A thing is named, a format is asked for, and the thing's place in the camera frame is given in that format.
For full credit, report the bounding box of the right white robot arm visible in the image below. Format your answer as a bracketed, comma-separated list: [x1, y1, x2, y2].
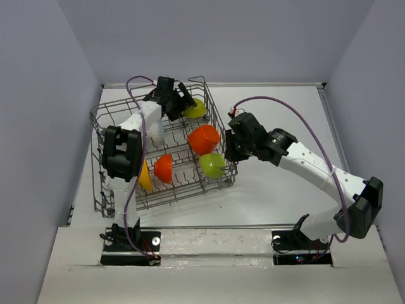
[225, 112, 383, 248]

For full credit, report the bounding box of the orange square plastic bowl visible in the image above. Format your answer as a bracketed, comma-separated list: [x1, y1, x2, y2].
[188, 125, 221, 155]

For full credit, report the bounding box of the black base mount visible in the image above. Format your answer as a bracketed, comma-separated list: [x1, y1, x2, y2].
[271, 230, 333, 266]
[99, 230, 161, 267]

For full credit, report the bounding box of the white round bowl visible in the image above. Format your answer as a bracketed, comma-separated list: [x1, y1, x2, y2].
[147, 118, 165, 147]

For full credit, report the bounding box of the green plastic bowl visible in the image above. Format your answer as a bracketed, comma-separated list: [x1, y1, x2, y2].
[182, 98, 206, 118]

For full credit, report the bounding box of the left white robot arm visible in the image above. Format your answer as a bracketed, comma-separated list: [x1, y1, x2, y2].
[101, 76, 196, 255]

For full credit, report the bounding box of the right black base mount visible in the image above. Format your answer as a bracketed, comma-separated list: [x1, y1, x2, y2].
[271, 230, 333, 266]

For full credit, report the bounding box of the orange round plastic bowl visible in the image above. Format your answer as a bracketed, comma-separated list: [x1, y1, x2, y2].
[154, 154, 172, 184]

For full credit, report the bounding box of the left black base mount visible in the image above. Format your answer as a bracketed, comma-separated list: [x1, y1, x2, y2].
[99, 230, 161, 267]

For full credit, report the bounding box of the grey wire dish rack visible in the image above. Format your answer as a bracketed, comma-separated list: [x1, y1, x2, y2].
[90, 76, 237, 219]

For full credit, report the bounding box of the yellow plastic bowl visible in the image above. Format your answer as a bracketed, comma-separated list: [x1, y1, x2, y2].
[139, 160, 153, 191]

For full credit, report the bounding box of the white square bowl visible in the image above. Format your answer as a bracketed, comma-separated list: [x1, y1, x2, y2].
[199, 153, 226, 179]

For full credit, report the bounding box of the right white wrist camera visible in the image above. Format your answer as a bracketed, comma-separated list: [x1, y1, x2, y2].
[227, 106, 246, 119]

